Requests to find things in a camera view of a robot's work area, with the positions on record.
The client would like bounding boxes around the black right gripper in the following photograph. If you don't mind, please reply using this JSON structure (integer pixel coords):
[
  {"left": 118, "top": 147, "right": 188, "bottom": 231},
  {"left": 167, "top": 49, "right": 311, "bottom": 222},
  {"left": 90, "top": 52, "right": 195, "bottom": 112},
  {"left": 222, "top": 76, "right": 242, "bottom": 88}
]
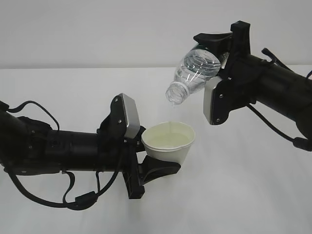
[{"left": 193, "top": 21, "right": 251, "bottom": 78}]

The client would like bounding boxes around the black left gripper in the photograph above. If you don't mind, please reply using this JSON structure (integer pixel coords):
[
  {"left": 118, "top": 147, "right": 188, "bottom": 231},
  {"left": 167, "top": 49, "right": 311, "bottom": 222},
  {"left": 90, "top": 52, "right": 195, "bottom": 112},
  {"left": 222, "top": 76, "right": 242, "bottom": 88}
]
[{"left": 120, "top": 126, "right": 181, "bottom": 199}]

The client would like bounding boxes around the white paper cup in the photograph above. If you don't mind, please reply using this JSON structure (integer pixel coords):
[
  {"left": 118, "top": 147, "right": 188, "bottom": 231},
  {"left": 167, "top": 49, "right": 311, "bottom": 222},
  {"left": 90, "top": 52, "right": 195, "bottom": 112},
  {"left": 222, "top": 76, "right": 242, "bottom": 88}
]
[{"left": 142, "top": 121, "right": 195, "bottom": 167}]

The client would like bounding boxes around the clear green-label water bottle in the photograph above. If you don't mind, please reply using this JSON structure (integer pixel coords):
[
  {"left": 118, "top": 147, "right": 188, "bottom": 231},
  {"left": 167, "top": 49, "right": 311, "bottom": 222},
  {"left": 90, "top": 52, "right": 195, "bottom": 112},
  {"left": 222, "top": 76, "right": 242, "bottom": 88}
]
[{"left": 166, "top": 44, "right": 229, "bottom": 105}]

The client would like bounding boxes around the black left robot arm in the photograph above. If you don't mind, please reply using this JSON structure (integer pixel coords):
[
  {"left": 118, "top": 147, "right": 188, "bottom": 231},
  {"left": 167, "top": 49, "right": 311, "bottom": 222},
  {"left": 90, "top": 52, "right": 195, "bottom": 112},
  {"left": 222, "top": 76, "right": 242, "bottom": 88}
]
[{"left": 0, "top": 94, "right": 180, "bottom": 210}]

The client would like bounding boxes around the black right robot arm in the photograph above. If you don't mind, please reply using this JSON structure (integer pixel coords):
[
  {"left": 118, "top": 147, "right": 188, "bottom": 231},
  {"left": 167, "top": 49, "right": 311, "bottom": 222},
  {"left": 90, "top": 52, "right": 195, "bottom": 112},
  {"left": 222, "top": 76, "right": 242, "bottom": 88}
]
[{"left": 194, "top": 21, "right": 312, "bottom": 151}]

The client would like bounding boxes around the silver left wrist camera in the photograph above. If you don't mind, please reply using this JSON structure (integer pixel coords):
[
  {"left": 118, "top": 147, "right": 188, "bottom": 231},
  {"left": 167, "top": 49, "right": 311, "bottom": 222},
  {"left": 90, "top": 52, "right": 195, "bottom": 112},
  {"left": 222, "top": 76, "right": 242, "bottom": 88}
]
[{"left": 97, "top": 93, "right": 140, "bottom": 139}]

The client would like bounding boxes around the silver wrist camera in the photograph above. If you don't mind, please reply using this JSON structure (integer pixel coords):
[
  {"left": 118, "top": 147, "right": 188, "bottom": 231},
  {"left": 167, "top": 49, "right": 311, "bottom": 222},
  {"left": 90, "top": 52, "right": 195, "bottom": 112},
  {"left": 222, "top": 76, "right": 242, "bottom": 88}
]
[
  {"left": 97, "top": 93, "right": 140, "bottom": 139},
  {"left": 203, "top": 76, "right": 247, "bottom": 125}
]

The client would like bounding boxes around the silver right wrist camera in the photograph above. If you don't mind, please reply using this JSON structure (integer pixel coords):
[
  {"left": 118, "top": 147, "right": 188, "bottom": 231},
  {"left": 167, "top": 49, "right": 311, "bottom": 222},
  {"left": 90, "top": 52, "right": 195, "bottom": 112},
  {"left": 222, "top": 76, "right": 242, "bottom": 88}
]
[{"left": 203, "top": 76, "right": 247, "bottom": 125}]

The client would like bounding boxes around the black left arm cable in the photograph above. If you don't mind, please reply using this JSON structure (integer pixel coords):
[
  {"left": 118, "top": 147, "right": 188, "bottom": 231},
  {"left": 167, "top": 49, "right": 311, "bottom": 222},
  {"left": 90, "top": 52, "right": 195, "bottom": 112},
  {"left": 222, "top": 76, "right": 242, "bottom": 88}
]
[{"left": 0, "top": 100, "right": 120, "bottom": 211}]

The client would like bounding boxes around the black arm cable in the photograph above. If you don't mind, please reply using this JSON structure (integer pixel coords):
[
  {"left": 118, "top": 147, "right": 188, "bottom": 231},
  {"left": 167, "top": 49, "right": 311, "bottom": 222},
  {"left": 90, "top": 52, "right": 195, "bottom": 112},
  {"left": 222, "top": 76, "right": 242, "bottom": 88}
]
[
  {"left": 246, "top": 48, "right": 312, "bottom": 153},
  {"left": 0, "top": 100, "right": 120, "bottom": 211}
]

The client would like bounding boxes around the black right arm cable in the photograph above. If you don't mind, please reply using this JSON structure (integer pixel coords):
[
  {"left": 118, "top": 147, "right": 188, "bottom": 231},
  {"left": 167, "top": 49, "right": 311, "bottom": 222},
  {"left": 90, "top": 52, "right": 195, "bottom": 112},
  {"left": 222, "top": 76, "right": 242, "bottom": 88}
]
[{"left": 246, "top": 48, "right": 312, "bottom": 153}]

